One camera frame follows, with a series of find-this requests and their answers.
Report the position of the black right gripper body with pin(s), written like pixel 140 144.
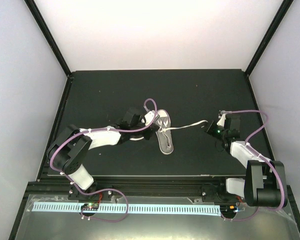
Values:
pixel 223 133

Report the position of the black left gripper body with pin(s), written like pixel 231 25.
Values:
pixel 147 135

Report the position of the grey canvas sneaker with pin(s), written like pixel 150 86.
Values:
pixel 163 134

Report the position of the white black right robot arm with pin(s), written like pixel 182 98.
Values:
pixel 264 183

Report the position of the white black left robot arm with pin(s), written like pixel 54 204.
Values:
pixel 68 152

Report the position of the right controller circuit board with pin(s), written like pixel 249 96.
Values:
pixel 233 209

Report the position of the controller circuit board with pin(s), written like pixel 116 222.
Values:
pixel 233 209
pixel 90 206

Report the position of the left controller circuit board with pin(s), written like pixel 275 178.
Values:
pixel 90 206

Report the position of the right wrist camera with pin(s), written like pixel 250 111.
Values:
pixel 221 118

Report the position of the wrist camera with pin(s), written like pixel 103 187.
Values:
pixel 150 118
pixel 221 118

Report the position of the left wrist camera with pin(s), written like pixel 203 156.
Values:
pixel 150 118

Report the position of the light blue slotted cable duct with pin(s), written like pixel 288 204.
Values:
pixel 121 208

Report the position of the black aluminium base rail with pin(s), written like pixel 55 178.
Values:
pixel 209 189

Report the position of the black right frame post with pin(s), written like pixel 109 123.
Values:
pixel 275 23

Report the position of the black frame post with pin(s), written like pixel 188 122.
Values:
pixel 39 19
pixel 275 23

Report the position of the black left frame post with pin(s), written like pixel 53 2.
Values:
pixel 39 19

